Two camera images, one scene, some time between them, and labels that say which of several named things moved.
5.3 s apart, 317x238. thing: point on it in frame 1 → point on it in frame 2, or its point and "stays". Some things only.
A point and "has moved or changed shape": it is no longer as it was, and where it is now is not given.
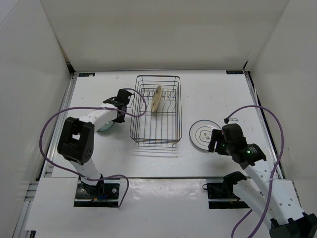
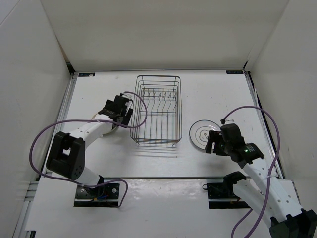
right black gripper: x=216 y=136 stays
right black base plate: x=219 y=197 stays
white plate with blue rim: x=201 y=132 stays
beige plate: x=157 y=99 has moved or changed shape
